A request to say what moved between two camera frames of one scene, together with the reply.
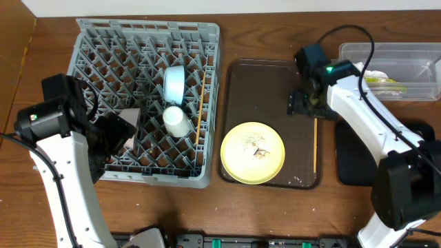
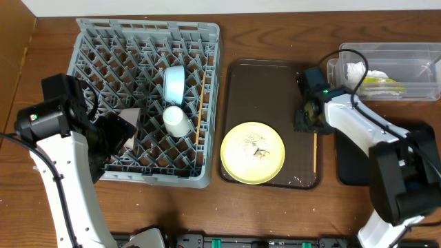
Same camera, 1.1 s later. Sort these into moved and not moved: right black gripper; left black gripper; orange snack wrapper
Moved: right black gripper
Not moved: orange snack wrapper; left black gripper
